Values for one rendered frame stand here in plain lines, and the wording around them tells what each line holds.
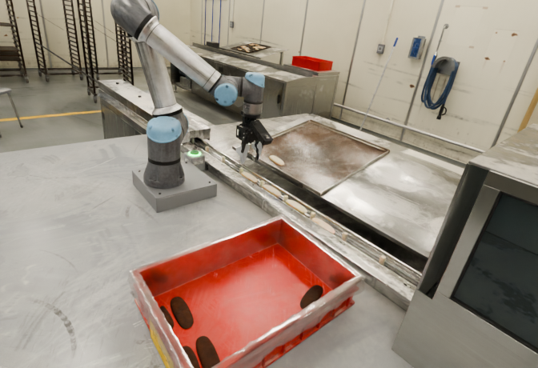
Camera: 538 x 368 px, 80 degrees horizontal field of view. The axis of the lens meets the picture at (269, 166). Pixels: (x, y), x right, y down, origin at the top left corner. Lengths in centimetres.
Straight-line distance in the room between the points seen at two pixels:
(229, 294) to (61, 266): 46
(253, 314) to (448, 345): 42
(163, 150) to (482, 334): 100
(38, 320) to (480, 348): 91
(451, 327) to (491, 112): 403
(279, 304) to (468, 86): 415
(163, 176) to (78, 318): 53
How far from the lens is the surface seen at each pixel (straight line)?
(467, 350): 80
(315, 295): 93
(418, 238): 117
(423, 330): 83
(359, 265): 102
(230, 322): 85
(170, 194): 120
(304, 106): 438
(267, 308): 89
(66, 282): 101
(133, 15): 114
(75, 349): 87
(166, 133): 117
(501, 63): 464
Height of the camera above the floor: 149
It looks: 25 degrees down
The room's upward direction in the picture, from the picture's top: 7 degrees clockwise
